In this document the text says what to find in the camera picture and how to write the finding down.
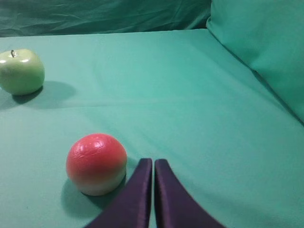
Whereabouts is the green apple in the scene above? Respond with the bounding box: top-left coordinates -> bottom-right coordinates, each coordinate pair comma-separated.
0,49 -> 45,95

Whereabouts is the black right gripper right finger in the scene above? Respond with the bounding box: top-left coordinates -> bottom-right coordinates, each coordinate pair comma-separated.
154,159 -> 223,228

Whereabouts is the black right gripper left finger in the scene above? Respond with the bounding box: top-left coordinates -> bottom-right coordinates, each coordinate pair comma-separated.
86,158 -> 152,228

